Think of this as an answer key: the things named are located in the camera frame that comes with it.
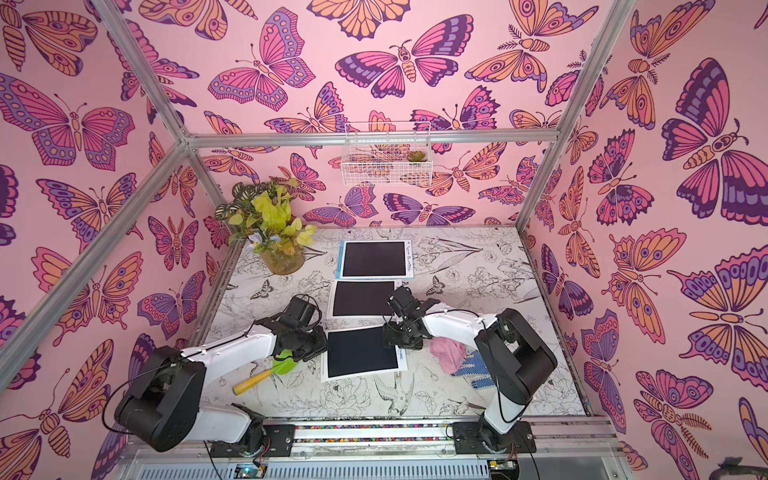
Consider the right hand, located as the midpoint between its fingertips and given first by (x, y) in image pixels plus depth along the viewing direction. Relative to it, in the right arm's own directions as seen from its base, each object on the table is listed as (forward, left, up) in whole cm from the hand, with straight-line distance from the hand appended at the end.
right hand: (391, 340), depth 89 cm
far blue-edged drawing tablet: (+32, +7, -1) cm, 33 cm away
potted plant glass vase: (+31, +41, +23) cm, 56 cm away
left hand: (-2, +18, -1) cm, 18 cm away
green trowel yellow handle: (-7, +32, -2) cm, 33 cm away
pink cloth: (-5, -17, +2) cm, 18 cm away
